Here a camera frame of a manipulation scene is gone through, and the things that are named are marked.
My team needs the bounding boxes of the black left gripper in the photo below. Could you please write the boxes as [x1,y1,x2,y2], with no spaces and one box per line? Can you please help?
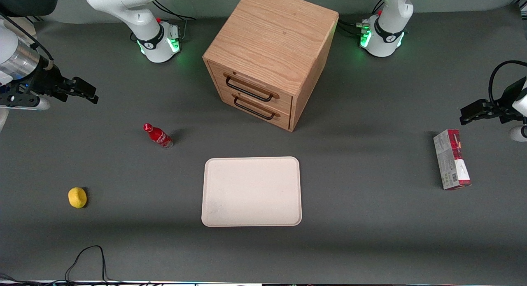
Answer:
[460,77,527,126]

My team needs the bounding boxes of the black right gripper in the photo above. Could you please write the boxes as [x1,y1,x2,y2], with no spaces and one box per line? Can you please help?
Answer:
[0,66,100,109]

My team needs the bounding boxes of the black metal drawer handle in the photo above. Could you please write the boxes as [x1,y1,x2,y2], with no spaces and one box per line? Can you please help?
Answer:
[225,75,274,102]
[233,95,275,121]

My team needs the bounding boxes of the oak wooden drawer cabinet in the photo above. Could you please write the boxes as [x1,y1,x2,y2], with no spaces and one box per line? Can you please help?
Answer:
[203,0,339,132]

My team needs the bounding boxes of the grey and red carton box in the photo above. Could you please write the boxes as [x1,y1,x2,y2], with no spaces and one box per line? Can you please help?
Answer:
[433,129,472,191]

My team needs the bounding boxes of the red soda bottle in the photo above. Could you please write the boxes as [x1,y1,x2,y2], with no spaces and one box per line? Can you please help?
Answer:
[143,123,174,149]

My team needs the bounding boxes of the yellow lemon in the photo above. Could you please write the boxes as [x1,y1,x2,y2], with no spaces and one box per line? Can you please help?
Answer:
[68,187,88,209]

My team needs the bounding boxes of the beige plastic tray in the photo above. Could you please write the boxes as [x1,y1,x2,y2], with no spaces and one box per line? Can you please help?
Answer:
[201,156,303,227]

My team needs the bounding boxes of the black left gripper cable loop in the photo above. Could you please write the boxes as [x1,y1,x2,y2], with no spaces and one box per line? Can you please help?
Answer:
[488,60,527,112]

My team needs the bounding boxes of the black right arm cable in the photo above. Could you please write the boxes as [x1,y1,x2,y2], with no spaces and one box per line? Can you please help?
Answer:
[0,14,55,69]

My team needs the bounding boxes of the black right arm base cables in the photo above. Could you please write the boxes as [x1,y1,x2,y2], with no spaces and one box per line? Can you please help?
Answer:
[130,0,197,43]

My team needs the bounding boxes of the black arm base cables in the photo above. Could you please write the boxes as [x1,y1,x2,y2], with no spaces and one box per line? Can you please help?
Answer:
[337,0,386,38]
[130,0,197,43]

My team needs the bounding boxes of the black left arm base cables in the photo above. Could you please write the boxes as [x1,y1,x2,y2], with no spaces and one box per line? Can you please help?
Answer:
[337,0,386,38]

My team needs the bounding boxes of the black cable on table edge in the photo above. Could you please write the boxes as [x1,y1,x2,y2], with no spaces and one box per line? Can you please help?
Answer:
[0,245,124,285]

